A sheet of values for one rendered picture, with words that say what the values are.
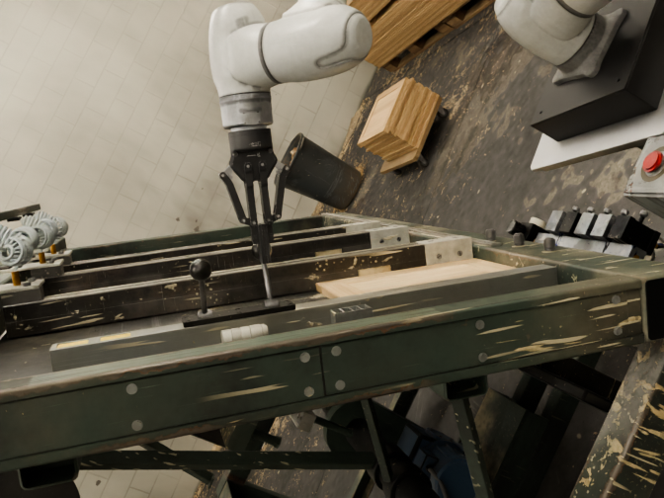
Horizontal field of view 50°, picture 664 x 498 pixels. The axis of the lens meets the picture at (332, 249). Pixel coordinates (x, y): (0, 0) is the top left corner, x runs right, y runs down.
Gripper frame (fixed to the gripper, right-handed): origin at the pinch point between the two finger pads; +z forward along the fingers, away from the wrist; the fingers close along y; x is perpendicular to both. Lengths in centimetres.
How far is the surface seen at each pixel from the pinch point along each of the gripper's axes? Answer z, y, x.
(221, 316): 11.5, -9.2, -2.4
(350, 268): 12.2, 25.1, 33.8
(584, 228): 8, 76, 16
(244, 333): 14.3, -6.0, -5.8
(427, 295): 13.9, 29.3, -2.5
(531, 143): -10, 179, 209
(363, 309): 13.5, 15.3, -6.4
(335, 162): -11, 145, 473
